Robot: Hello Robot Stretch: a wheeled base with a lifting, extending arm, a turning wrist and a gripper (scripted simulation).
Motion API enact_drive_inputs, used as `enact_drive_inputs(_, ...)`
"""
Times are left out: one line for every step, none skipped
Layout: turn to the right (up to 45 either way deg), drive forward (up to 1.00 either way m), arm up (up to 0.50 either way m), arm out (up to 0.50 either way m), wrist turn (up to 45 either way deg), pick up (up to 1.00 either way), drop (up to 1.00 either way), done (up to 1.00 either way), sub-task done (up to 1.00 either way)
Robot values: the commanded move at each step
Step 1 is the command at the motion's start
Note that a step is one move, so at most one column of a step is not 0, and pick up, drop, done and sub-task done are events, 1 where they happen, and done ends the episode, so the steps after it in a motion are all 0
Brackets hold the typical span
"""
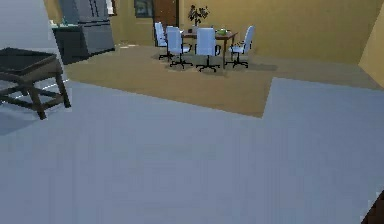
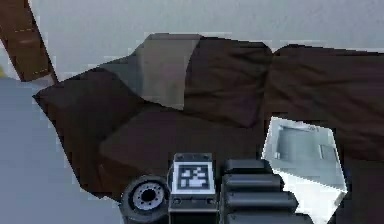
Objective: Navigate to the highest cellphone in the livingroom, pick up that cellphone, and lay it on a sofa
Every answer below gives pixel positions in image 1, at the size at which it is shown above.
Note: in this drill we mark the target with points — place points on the white office chair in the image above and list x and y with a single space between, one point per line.
160 35
206 43
245 43
175 43

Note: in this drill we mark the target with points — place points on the brown wooden dining table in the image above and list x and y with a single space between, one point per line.
228 36

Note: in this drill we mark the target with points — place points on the green bowl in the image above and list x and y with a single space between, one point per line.
221 32

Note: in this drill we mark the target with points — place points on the dark house plant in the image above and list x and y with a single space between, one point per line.
198 15

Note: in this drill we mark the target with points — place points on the brown wooden door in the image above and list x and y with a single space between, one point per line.
165 12

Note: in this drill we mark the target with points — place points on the dark framed picture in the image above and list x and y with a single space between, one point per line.
143 8

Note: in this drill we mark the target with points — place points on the grey fridge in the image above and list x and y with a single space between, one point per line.
93 26

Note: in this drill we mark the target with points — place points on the window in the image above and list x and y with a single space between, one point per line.
110 6

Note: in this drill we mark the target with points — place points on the dark kitchen counter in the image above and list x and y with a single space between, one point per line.
68 43

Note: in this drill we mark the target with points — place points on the dark wooden side table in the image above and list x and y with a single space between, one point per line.
25 68

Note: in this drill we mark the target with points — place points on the dark brown furniture corner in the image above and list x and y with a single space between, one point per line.
375 211

